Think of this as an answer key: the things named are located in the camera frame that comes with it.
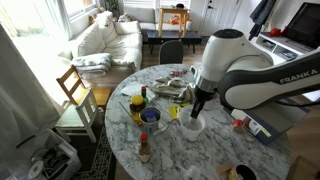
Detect white sofa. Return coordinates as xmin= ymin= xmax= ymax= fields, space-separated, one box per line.
xmin=59 ymin=11 xmax=143 ymax=87

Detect red-capped green bottle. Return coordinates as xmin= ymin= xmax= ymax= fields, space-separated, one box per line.
xmin=141 ymin=86 xmax=149 ymax=104

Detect wooden stool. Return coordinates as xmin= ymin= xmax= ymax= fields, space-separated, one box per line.
xmin=158 ymin=7 xmax=188 ymax=37

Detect red wrapper pieces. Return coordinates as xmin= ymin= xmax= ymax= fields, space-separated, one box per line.
xmin=170 ymin=69 xmax=187 ymax=77

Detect white label bottle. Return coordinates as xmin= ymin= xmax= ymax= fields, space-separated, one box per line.
xmin=249 ymin=120 xmax=263 ymax=136

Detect wooden chair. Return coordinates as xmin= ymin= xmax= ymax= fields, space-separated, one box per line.
xmin=56 ymin=66 xmax=112 ymax=109

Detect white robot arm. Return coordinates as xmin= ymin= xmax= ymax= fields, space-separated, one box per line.
xmin=191 ymin=29 xmax=320 ymax=118

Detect white small chair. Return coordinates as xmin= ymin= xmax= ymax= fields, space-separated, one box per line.
xmin=55 ymin=89 xmax=102 ymax=143

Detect hanging dark jacket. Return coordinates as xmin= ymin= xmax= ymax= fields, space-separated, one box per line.
xmin=248 ymin=0 xmax=276 ymax=41

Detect silver metal cup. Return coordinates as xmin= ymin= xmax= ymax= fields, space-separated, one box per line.
xmin=139 ymin=107 xmax=161 ymax=134

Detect white storage bin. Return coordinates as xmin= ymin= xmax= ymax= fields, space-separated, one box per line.
xmin=5 ymin=129 xmax=81 ymax=180

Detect small blue-capped white bottle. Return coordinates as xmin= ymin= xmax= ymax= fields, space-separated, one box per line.
xmin=145 ymin=110 xmax=156 ymax=122

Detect white tv cabinet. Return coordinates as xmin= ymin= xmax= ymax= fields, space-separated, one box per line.
xmin=255 ymin=32 xmax=320 ymax=65

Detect yellow-lidded brown jar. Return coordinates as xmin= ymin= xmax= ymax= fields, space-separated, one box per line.
xmin=129 ymin=94 xmax=146 ymax=125

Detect red small item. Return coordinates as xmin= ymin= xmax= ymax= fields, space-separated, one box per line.
xmin=233 ymin=119 xmax=244 ymax=129

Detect red-capped hot sauce bottle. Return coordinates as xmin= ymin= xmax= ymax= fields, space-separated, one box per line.
xmin=138 ymin=132 xmax=151 ymax=163

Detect black coffee table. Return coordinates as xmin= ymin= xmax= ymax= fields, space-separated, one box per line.
xmin=146 ymin=30 xmax=202 ymax=48

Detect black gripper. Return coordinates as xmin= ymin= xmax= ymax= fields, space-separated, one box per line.
xmin=191 ymin=87 xmax=216 ymax=119

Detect dark grey chair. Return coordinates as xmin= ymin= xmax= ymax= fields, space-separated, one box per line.
xmin=159 ymin=40 xmax=183 ymax=64

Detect crumpled striped cloth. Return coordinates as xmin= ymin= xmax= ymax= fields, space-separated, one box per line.
xmin=150 ymin=77 xmax=195 ymax=103

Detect folded grey blanket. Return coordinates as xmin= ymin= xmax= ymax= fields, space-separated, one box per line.
xmin=71 ymin=53 xmax=112 ymax=73

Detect translucent white plastic cup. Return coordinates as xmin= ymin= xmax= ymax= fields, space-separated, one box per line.
xmin=179 ymin=105 xmax=206 ymax=141

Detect navy blue cardboard box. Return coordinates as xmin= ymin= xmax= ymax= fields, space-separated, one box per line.
xmin=224 ymin=103 xmax=309 ymax=145

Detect white paper sheet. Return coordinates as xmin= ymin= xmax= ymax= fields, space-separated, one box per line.
xmin=121 ymin=82 xmax=142 ymax=96

